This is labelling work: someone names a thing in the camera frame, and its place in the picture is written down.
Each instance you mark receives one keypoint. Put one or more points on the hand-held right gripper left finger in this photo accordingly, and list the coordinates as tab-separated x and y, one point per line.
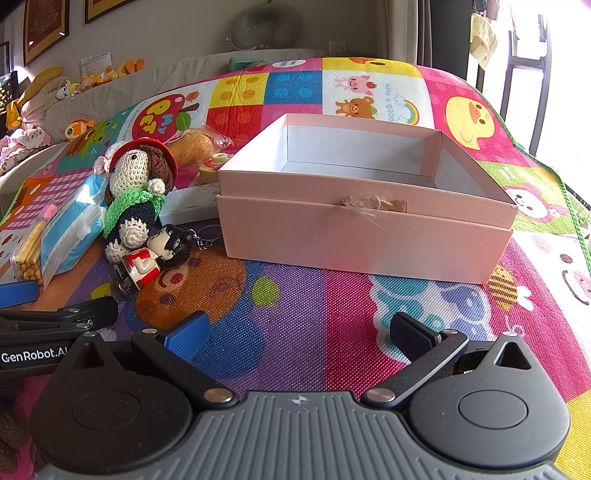
188	336

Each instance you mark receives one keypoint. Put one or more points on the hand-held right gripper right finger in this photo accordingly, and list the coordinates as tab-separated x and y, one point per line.
413	337

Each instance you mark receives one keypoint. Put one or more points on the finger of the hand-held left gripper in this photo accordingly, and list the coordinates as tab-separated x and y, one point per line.
18	294
83	311

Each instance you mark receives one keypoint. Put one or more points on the blue tissue pack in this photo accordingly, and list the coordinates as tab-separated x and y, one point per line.
69	230

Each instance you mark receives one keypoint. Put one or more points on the pink cardboard box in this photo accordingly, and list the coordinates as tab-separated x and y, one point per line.
346	240

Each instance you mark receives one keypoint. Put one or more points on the crochet doll with red hat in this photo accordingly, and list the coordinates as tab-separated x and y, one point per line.
134	203

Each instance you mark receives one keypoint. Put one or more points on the white box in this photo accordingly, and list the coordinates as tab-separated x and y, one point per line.
189	203

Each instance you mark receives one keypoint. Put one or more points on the biscuit stick packet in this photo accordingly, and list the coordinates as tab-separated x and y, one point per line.
27	258

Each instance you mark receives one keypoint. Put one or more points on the colourful cartoon play mat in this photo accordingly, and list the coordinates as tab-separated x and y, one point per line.
295	300

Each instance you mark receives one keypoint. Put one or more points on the pink clothing pile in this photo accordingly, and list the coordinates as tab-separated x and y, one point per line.
23	143

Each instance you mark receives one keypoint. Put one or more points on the orange fish plush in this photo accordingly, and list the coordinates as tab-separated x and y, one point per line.
78	128

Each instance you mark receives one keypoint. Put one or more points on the packaged bread bun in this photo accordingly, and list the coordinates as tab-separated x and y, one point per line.
194	145

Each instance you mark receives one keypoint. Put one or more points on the glass fish tank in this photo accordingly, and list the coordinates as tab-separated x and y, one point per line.
7	78

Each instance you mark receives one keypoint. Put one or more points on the yellow banana pillow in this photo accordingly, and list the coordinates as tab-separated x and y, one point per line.
41	78

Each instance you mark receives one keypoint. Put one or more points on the beige sofa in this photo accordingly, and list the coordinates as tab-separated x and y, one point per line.
115	85

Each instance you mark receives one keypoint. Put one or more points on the white paper sheet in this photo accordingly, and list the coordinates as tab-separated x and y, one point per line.
94	62

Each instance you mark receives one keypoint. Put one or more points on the row of yellow plush toys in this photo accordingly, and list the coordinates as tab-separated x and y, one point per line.
115	69

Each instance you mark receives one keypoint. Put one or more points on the large framed picture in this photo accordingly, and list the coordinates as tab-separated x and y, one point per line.
46	23

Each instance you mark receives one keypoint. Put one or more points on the teal cloth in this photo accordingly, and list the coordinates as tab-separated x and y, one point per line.
247	63

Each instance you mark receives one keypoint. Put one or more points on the black window railing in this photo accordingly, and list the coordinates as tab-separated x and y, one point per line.
540	83

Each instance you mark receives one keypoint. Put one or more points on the pale yellow hanging cloth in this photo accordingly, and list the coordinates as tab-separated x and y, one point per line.
482	41

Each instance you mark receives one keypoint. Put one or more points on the beige curtain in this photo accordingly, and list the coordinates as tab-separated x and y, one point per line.
429	32

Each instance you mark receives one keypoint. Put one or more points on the grey neck pillow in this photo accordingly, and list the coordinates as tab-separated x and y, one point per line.
244	27

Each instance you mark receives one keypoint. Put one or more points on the yellow toy camera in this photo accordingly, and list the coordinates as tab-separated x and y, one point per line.
210	173

